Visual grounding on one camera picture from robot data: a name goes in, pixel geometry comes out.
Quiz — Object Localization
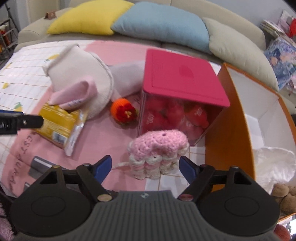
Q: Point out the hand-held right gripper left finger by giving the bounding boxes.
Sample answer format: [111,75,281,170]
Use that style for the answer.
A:
[39,155,117,202]

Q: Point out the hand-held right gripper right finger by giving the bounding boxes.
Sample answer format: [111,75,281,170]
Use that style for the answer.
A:
[177,156,252,202]

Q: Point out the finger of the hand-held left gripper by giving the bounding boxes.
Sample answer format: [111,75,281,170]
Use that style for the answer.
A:
[17,113,45,129]

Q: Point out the yellow snack packet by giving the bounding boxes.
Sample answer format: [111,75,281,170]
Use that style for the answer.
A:
[33,103,89,156]

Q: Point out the pink crochet cake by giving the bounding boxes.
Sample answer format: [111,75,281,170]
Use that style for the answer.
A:
[113,130,190,180]

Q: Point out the orange cardboard box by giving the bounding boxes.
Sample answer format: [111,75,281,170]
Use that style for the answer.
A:
[205,62,296,220]

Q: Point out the light grey soft cloth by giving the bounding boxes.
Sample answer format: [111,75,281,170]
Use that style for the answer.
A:
[109,61,146,102]

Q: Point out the white grid lemon blanket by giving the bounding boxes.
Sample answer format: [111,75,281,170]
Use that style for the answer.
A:
[0,40,222,200]

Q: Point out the red plush toys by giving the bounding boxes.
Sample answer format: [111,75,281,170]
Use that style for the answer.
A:
[143,95,211,142]

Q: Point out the pink sock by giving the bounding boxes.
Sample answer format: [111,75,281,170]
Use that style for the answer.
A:
[50,77,96,110]

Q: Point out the orange crochet flower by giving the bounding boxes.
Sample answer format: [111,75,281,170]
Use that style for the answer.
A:
[110,98,139,126]

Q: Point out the cream fabric slipper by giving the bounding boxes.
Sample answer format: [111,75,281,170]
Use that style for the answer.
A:
[42,44,114,120]

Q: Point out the white plastic bag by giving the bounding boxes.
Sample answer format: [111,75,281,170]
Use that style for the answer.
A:
[252,146,296,194]

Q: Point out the beige sofa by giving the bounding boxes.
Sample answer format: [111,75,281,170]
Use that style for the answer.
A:
[14,0,296,116]

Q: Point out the black metal rack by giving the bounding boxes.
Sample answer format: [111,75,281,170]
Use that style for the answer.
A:
[0,6,20,61]

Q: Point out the clear box with pink lid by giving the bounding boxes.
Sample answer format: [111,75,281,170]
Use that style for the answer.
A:
[137,49,230,146]

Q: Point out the pink fluffy rug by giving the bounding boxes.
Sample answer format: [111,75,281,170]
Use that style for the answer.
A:
[0,204,14,241]

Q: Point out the brown teddy bear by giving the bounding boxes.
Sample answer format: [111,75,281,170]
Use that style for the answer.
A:
[270,183,296,215]

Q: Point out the red fuzzy ball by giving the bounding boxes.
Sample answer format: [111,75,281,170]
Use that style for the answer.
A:
[274,224,290,241]

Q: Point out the yellow pillow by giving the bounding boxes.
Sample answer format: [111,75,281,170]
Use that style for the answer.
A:
[47,3,134,36]

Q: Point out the beige pillow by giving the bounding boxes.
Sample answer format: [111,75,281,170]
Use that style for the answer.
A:
[202,17,279,92]

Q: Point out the blue pillow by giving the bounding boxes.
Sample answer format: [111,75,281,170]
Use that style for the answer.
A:
[111,2,212,55]

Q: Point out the blue cartoon printed cloth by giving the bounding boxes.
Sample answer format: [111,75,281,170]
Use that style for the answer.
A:
[264,37,296,92]

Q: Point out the stack of papers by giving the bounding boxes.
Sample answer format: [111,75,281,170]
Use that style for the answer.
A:
[260,10,292,39]

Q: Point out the red object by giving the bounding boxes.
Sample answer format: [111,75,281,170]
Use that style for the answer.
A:
[287,20,296,37]

